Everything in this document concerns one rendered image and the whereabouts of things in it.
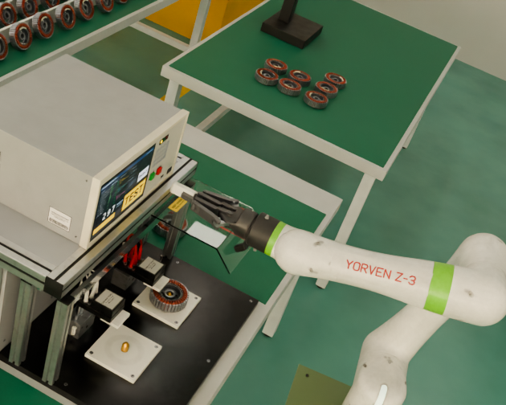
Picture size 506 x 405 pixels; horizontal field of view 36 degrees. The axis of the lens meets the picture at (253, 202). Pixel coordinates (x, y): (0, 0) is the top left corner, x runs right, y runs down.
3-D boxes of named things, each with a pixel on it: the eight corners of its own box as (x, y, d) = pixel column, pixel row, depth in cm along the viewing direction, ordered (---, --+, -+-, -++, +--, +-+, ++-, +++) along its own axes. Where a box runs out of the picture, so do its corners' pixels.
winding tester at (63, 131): (173, 173, 220) (189, 112, 209) (86, 250, 185) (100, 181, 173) (56, 115, 227) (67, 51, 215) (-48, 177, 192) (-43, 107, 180)
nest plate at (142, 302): (200, 300, 233) (201, 297, 232) (177, 329, 221) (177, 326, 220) (157, 277, 236) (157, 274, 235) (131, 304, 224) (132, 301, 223)
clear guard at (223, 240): (263, 231, 229) (269, 216, 226) (230, 274, 210) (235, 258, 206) (167, 183, 235) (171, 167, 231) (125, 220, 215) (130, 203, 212)
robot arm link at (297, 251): (421, 307, 184) (432, 261, 184) (423, 310, 173) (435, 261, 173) (272, 269, 190) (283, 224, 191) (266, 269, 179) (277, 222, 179)
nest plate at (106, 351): (161, 349, 213) (162, 345, 213) (132, 383, 201) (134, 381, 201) (114, 323, 216) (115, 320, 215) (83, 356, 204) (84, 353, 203)
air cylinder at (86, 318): (93, 323, 214) (96, 309, 211) (78, 339, 208) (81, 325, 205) (78, 315, 215) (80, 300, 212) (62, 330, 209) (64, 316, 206)
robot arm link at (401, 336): (393, 362, 223) (521, 242, 192) (386, 402, 209) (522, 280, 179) (356, 337, 222) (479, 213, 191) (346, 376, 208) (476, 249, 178)
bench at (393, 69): (413, 147, 522) (461, 47, 480) (328, 298, 373) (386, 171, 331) (267, 79, 542) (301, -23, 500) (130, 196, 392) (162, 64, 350)
